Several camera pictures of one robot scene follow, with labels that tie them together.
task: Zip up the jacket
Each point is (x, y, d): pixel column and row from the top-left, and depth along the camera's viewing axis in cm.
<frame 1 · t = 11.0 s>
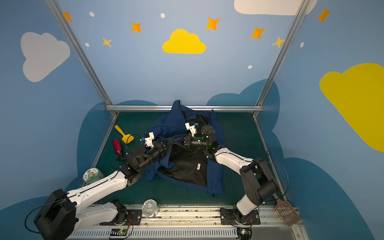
left hand: (173, 138, 73), fingers open
right hand: (174, 141, 75), fingers closed
navy blue jacket: (185, 162, 94), on the table
yellow plastic scoop: (126, 138, 107), on the table
red bottle with black cap: (117, 145, 101), on the table

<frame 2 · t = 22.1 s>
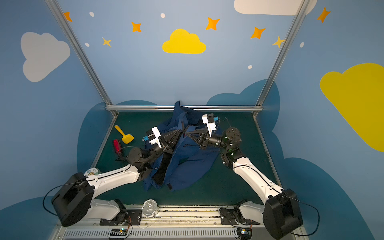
left hand: (177, 128, 63), fingers closed
right hand: (187, 132, 64), fingers closed
navy blue jacket: (190, 162, 95), on the table
the other named things where they were.

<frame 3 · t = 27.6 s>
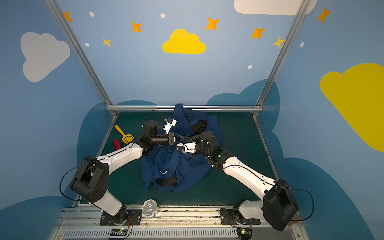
left hand: (185, 137, 80), fingers closed
right hand: (190, 133, 79), fingers closed
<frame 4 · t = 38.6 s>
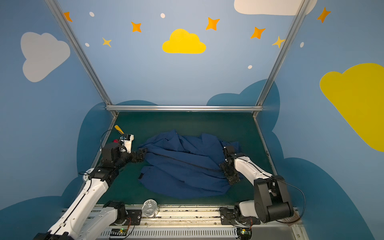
left hand: (137, 146, 81), fingers open
right hand: (225, 171, 89), fingers open
navy blue jacket: (185, 166, 88), point 4 cm above the table
the other named things where they were.

